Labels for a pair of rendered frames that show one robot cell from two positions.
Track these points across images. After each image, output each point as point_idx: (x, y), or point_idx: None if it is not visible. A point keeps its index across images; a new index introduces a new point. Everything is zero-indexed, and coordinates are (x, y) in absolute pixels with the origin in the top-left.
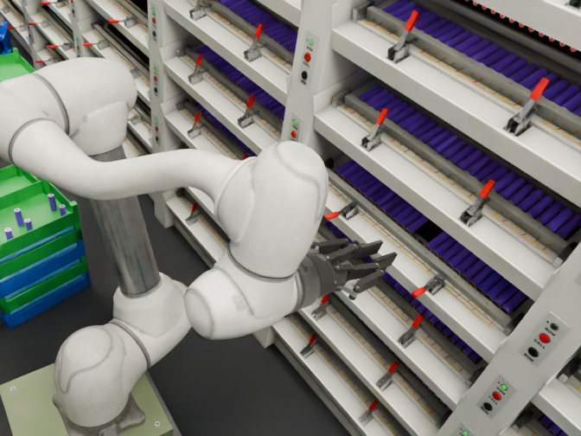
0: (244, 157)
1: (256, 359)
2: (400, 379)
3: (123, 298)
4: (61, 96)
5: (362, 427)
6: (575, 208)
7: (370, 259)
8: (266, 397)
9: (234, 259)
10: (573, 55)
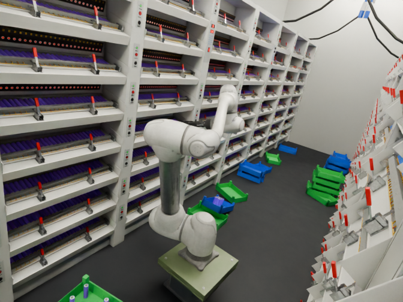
0: (89, 169)
1: (131, 242)
2: None
3: (180, 211)
4: None
5: None
6: (175, 92)
7: (143, 152)
8: (149, 238)
9: (235, 112)
10: (165, 59)
